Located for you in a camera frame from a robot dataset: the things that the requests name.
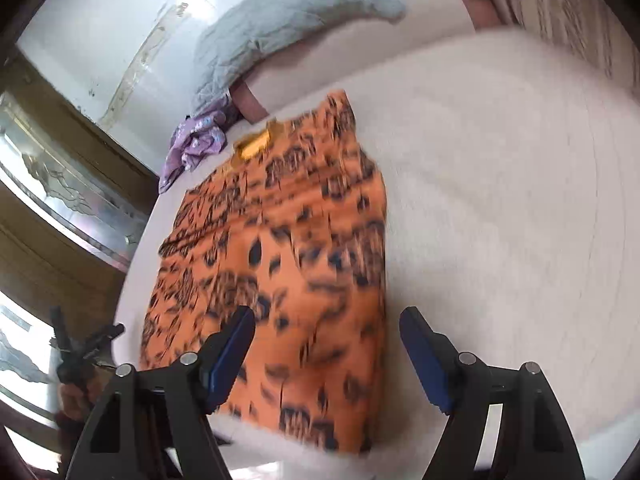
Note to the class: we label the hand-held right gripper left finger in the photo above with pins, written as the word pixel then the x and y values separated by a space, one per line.
pixel 227 360

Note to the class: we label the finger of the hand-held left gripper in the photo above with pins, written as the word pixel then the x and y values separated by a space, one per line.
pixel 57 330
pixel 105 336

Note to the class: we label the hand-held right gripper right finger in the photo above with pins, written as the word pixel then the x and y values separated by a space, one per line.
pixel 425 360

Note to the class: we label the orange black-printed garment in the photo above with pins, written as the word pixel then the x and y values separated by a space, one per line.
pixel 280 260

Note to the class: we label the person's left hand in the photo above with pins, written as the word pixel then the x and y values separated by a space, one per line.
pixel 75 402

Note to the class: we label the wooden mirrored wardrobe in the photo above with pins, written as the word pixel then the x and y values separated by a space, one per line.
pixel 55 200

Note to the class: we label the pink quilted bed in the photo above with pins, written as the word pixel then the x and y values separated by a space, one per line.
pixel 500 185

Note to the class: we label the purple floral cloth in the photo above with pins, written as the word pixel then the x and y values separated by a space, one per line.
pixel 195 142

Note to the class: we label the pink two-tone pillow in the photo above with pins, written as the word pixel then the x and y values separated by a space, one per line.
pixel 350 65

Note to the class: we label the grey quilted pillow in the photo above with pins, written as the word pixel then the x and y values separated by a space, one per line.
pixel 280 20

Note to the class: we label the striped patterned pillow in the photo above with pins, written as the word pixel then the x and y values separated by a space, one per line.
pixel 550 10

